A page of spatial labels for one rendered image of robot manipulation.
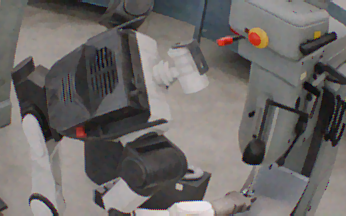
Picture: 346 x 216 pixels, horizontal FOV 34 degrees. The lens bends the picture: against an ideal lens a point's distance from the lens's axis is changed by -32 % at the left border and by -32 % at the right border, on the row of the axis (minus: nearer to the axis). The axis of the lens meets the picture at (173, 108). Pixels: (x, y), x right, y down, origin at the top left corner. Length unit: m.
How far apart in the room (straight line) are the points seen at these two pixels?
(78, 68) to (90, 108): 0.12
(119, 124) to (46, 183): 0.44
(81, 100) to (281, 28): 0.57
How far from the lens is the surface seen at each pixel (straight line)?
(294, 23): 1.88
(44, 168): 2.11
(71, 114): 1.85
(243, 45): 2.08
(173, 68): 1.93
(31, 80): 2.01
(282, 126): 2.13
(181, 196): 2.45
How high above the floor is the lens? 2.35
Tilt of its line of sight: 25 degrees down
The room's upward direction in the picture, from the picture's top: 12 degrees clockwise
